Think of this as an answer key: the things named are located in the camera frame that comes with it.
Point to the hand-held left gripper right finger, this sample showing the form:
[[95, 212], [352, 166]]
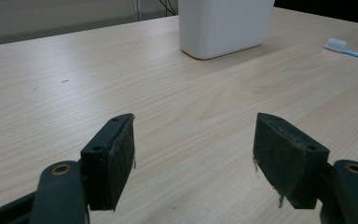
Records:
[[287, 161]]

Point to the metal stand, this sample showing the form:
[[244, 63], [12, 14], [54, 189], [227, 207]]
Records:
[[155, 8]]

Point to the light blue toothbrush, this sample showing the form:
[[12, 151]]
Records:
[[348, 51]]

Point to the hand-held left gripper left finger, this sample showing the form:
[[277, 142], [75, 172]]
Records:
[[108, 161]]

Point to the white plastic container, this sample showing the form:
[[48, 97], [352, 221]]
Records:
[[223, 26]]

